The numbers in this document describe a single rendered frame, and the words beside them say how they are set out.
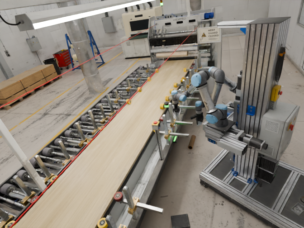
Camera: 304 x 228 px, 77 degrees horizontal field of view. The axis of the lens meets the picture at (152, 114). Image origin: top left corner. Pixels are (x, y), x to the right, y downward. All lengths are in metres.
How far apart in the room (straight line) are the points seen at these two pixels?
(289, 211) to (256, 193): 0.33
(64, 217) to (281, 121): 2.05
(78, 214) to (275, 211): 1.98
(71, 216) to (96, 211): 0.21
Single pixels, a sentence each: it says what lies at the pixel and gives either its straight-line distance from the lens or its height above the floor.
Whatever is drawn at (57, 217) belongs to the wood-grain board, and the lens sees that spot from 2.01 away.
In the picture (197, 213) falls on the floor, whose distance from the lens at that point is 2.73.
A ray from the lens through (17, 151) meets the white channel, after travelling 2.05.
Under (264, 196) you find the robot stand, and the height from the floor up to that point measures 0.21.
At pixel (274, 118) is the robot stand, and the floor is 1.23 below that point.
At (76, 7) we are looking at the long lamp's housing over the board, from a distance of 1.59.
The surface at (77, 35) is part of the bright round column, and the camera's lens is 6.02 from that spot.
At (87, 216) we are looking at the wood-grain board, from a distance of 1.88.
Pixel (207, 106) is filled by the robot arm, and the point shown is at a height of 1.33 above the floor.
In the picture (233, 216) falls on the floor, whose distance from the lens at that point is 2.76.
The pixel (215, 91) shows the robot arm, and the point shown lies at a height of 1.34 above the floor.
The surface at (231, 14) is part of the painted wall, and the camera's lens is 11.04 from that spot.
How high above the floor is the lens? 2.35
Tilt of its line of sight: 31 degrees down
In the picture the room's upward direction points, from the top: 11 degrees counter-clockwise
